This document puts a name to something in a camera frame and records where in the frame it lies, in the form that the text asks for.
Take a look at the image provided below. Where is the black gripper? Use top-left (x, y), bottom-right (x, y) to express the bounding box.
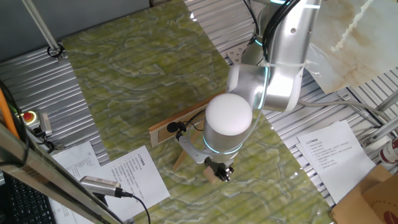
top-left (207, 157), bottom-right (234, 183)

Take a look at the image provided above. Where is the small black microphone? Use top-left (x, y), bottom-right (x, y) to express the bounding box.
top-left (166, 121), bottom-right (187, 133)

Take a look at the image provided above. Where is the printed white paper sheet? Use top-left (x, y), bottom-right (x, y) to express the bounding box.
top-left (49, 141), bottom-right (103, 224)
top-left (89, 145), bottom-right (171, 222)
top-left (295, 119), bottom-right (377, 205)

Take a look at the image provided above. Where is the green marble pattern mat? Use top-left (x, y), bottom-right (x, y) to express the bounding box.
top-left (60, 0), bottom-right (335, 224)

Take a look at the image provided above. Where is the brown cardboard box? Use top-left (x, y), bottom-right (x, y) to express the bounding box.
top-left (329, 164), bottom-right (398, 224)

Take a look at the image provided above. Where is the aluminium profile bar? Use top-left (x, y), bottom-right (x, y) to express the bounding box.
top-left (361, 116), bottom-right (398, 147)
top-left (374, 89), bottom-right (398, 113)

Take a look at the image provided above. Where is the red and white can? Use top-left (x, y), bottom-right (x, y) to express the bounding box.
top-left (377, 138), bottom-right (398, 166)

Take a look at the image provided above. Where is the beige marble pattern sheet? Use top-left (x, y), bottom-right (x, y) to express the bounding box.
top-left (303, 0), bottom-right (398, 95)

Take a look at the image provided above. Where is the black computer keyboard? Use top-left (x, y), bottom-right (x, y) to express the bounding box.
top-left (0, 174), bottom-right (58, 224)

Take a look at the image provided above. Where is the red emergency stop button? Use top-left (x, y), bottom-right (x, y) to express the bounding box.
top-left (19, 109), bottom-right (39, 127)

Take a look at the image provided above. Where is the orange tube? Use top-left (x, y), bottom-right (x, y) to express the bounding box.
top-left (0, 88), bottom-right (20, 139)

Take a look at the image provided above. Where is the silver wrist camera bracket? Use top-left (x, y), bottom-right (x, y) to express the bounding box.
top-left (175, 130), bottom-right (213, 165)

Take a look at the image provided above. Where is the wooden picture frame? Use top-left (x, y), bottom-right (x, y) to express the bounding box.
top-left (148, 91), bottom-right (230, 172)

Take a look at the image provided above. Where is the black camera cable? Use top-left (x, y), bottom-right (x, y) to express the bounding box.
top-left (116, 188), bottom-right (152, 224)

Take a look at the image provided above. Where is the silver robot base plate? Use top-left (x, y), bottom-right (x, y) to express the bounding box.
top-left (226, 42), bottom-right (259, 66)

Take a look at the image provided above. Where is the grey robot power cable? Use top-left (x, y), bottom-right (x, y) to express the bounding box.
top-left (297, 98), bottom-right (398, 138)

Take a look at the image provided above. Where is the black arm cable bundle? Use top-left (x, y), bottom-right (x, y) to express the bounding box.
top-left (242, 0), bottom-right (302, 62)

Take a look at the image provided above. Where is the metal frame beam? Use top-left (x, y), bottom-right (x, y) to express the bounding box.
top-left (0, 123), bottom-right (125, 224)

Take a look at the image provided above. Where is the aluminium camera pole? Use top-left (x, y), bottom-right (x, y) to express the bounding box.
top-left (21, 0), bottom-right (66, 62)

